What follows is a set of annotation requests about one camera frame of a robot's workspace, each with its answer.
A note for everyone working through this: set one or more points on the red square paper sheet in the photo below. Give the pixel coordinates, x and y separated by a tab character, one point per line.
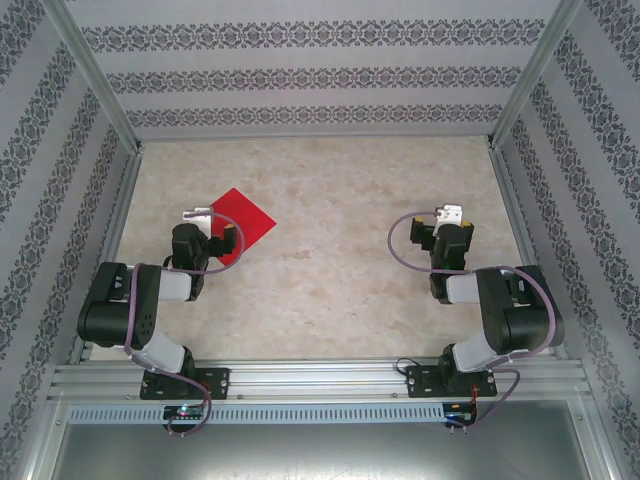
250	220

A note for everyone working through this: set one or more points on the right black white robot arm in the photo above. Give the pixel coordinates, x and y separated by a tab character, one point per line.
475	352

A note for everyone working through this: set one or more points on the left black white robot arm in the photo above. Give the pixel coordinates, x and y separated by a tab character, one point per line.
165	350

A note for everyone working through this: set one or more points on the grey metal sheet panel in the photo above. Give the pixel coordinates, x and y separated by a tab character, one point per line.
320	450

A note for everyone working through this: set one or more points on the right small circuit board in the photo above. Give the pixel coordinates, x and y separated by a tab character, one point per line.
457	416

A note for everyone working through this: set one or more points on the small circuit board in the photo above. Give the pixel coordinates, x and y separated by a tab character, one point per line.
182	411
457	416

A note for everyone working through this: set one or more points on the left small circuit board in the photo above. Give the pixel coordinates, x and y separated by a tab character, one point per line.
182	411

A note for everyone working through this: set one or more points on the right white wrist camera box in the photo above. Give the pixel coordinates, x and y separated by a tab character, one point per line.
452	212

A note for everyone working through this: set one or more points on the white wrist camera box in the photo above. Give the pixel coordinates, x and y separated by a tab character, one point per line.
197	212
452	212

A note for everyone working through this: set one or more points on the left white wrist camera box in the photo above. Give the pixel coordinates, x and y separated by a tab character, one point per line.
197	212

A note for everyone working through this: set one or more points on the aluminium side rail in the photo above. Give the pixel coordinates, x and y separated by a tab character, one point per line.
122	200
511	200

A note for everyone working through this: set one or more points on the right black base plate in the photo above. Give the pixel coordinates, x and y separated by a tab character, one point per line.
420	382

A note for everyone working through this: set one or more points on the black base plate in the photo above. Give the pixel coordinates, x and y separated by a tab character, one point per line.
420	382
220	382

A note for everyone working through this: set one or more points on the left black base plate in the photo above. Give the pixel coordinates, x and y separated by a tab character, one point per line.
220	382

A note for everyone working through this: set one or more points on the aluminium frame post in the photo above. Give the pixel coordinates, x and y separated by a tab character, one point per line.
526	80
97	80

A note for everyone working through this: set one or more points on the aluminium mounting rail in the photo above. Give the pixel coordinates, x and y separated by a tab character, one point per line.
320	380

